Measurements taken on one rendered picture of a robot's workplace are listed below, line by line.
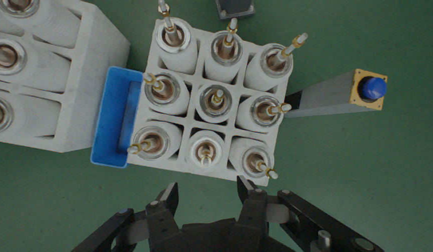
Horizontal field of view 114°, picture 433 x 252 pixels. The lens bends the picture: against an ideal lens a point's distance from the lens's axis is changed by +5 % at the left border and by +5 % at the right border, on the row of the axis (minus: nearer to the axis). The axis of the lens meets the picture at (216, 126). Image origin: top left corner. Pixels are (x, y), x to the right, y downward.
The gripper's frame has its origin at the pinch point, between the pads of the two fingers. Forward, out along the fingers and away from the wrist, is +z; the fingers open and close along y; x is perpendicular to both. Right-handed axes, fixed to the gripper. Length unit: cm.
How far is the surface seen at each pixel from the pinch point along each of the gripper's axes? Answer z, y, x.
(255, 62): 18.3, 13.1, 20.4
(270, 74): 17.6, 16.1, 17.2
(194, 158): 17.6, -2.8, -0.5
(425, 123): 43, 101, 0
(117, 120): 39, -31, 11
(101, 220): 43, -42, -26
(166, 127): 18.2, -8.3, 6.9
